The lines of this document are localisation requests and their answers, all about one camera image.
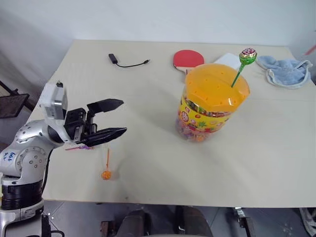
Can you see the brown block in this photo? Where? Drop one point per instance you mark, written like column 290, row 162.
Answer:
column 106, row 227

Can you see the black flat panel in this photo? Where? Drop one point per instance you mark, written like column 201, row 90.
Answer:
column 11, row 105

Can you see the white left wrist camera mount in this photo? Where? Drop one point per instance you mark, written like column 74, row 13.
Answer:
column 53, row 103

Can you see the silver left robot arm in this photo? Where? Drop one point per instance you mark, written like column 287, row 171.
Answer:
column 27, row 158

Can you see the pink stick lollipop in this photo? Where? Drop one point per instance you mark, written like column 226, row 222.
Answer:
column 74, row 148

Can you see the red table tennis paddle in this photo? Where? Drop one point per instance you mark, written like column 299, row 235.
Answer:
column 188, row 58

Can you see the lollipop jar with orange lid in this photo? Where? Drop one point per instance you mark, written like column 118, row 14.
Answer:
column 212, row 93

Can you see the white card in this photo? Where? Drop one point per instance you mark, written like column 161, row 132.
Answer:
column 228, row 59

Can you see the light blue towel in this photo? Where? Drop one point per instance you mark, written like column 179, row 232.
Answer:
column 286, row 71

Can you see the orange lollipop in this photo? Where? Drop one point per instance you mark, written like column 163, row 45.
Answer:
column 106, row 174

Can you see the green wrapped lollipop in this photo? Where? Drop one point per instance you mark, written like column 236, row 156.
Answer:
column 248, row 56

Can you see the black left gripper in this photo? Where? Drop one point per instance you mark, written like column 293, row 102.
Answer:
column 75, row 123

